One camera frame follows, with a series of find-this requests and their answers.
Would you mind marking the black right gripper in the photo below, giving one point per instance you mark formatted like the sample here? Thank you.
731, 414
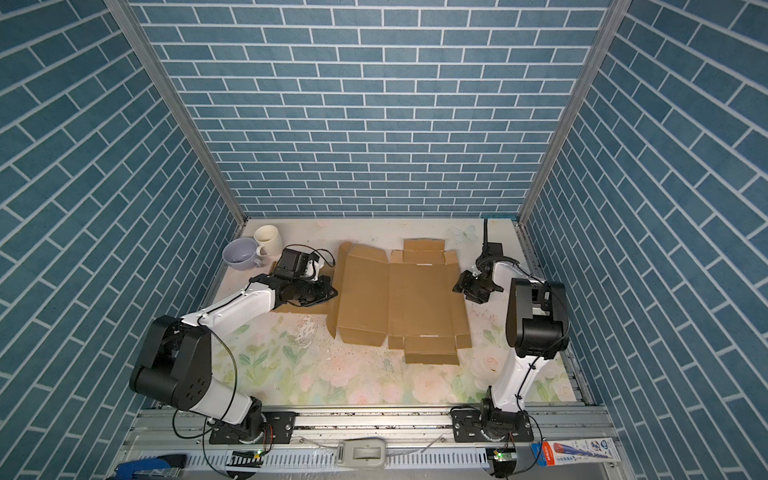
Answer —
464, 283

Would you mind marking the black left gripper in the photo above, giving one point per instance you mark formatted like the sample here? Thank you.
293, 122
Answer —
324, 294

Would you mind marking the brown cardboard sheet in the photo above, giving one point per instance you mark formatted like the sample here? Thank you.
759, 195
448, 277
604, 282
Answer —
403, 300

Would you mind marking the brown cardboard box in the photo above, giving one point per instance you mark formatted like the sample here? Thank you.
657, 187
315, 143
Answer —
286, 296

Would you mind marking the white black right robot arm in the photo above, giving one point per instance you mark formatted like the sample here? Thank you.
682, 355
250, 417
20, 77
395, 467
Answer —
536, 329

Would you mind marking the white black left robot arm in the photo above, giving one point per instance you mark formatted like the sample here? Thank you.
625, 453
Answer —
174, 365

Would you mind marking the white red blue tube box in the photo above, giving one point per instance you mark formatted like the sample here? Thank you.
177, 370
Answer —
571, 452

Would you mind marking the white ceramic mug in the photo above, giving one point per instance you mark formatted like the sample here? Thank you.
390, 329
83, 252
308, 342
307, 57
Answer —
269, 241

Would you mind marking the lavender speckled ceramic cup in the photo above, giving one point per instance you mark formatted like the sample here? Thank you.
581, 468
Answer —
242, 254

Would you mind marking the blue tool at bottom left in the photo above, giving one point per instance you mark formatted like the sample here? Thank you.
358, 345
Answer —
160, 467

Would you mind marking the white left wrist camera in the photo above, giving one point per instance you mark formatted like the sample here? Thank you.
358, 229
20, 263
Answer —
314, 263

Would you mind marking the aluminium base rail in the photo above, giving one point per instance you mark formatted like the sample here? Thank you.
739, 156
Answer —
421, 440

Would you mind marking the grey metal corner post right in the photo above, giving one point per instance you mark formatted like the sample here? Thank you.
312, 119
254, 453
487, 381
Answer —
607, 31

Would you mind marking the grey metal corner post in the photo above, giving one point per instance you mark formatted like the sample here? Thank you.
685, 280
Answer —
607, 31
130, 27

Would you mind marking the grey metal corner post left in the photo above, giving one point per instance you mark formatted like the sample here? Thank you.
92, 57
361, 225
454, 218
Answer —
130, 27

